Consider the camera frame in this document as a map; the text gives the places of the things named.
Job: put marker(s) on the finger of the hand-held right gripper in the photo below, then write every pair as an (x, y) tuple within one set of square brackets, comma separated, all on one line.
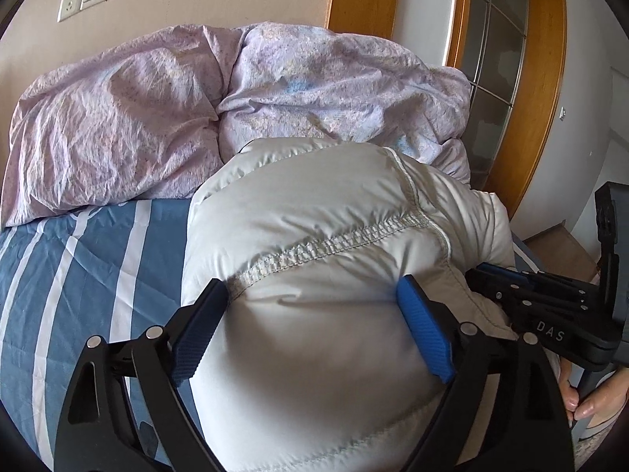
[(501, 300), (530, 280)]

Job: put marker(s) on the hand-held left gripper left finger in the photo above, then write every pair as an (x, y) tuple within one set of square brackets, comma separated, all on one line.
[(199, 337)]

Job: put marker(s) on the white wall socket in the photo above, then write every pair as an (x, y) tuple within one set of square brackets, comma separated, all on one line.
[(69, 7)]

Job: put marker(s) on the person's right hand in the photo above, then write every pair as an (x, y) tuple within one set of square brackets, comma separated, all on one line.
[(594, 403)]

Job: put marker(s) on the glass panel door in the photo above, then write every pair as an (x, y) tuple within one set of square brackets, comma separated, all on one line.
[(496, 59)]

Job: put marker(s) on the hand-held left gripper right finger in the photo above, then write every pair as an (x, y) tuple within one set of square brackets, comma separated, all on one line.
[(426, 337)]

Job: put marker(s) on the white down jacket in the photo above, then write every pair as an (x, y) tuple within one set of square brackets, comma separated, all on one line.
[(319, 255)]

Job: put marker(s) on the pink floral duvet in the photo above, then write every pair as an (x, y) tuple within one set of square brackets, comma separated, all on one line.
[(123, 123)]

